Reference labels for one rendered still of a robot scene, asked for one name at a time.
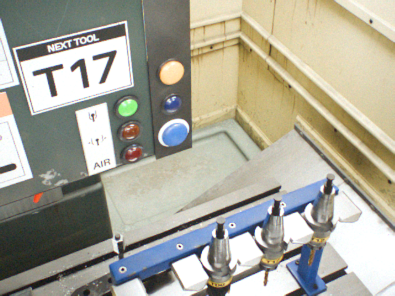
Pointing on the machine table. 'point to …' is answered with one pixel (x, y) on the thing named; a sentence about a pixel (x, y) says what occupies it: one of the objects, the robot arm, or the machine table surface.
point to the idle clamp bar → (107, 285)
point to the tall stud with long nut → (118, 242)
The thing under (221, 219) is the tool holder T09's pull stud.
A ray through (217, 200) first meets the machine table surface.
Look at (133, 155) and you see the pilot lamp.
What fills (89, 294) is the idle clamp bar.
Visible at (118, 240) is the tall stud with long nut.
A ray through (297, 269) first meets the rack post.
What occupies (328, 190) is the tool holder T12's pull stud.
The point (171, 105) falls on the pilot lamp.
